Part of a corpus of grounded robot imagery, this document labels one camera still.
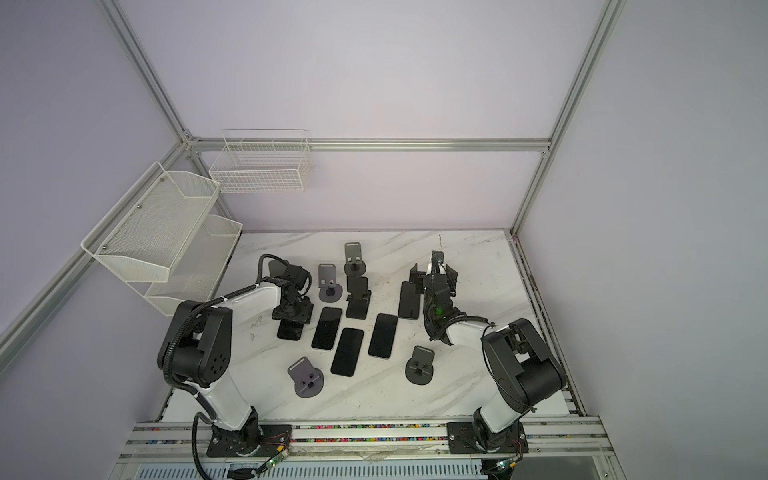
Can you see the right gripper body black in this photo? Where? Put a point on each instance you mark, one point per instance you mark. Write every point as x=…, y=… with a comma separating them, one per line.
x=419, y=279

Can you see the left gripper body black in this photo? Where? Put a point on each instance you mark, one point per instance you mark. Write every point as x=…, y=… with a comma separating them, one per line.
x=299, y=312

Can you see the black phone with reflection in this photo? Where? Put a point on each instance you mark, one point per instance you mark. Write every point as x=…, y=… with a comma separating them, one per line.
x=327, y=328

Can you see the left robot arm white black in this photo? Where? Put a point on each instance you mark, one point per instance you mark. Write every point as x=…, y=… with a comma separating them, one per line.
x=196, y=351

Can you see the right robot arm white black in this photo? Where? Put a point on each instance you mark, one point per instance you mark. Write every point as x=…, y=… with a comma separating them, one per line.
x=520, y=364

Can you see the grey round stand middle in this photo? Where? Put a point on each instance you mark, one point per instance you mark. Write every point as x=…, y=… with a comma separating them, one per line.
x=329, y=289

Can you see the grey round stand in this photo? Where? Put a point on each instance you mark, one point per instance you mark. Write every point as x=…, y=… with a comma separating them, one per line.
x=308, y=380
x=329, y=289

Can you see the brown round phone stand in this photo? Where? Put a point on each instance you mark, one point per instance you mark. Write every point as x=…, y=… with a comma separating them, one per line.
x=276, y=268

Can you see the black folding phone stand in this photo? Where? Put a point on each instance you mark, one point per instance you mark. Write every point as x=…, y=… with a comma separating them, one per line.
x=358, y=298

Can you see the dark round stand rear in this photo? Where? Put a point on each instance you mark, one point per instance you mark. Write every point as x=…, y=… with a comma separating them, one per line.
x=354, y=264

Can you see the dark round stand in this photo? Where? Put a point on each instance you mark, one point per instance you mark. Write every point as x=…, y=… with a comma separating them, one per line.
x=354, y=264
x=419, y=369

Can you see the grey round stand front left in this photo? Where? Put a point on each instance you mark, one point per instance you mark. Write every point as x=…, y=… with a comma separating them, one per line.
x=308, y=380

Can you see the dark round stand front right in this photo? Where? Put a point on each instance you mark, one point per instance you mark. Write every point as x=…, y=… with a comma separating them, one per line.
x=419, y=369

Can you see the white mesh lower shelf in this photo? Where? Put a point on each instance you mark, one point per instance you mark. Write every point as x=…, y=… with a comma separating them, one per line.
x=201, y=267

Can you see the white mesh shelf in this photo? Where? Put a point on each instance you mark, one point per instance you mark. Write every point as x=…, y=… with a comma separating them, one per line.
x=144, y=236
x=201, y=267

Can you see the white mesh upper shelf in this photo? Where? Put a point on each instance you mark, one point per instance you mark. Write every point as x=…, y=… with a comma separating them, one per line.
x=144, y=236

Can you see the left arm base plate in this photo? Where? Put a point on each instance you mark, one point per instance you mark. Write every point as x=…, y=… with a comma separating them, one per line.
x=263, y=442

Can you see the white wire basket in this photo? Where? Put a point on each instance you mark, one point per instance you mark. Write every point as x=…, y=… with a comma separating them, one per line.
x=263, y=161

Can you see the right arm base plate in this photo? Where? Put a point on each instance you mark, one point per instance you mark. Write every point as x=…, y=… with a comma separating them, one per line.
x=469, y=438

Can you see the aluminium mounting rail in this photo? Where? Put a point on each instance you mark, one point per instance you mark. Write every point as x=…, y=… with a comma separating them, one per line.
x=559, y=448

